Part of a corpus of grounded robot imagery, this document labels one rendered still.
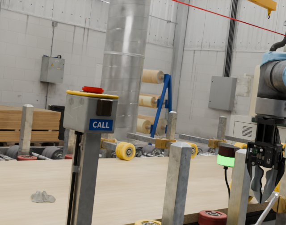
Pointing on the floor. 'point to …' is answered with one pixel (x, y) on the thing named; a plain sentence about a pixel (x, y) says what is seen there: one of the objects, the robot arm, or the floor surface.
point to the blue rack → (162, 102)
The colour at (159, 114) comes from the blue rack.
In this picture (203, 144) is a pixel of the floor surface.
